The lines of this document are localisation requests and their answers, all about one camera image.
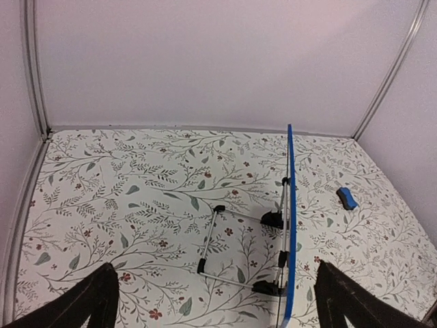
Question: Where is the aluminium frame post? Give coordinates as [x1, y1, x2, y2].
[352, 0, 431, 141]
[20, 0, 51, 142]

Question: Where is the small blue-framed whiteboard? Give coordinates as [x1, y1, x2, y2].
[281, 124, 297, 327]

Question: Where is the silver wire whiteboard stand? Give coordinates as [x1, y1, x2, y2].
[197, 177, 290, 297]

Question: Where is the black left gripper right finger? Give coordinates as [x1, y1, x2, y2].
[314, 261, 432, 327]

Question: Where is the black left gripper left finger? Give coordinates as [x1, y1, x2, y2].
[6, 262, 119, 327]

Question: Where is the right aluminium frame post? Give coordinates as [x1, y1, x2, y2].
[352, 0, 431, 141]

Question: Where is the left aluminium frame post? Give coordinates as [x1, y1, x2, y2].
[20, 0, 51, 142]

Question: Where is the blue whiteboard eraser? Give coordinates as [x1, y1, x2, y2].
[336, 187, 358, 210]

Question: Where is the floral patterned tablecloth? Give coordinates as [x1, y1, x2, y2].
[14, 130, 436, 327]

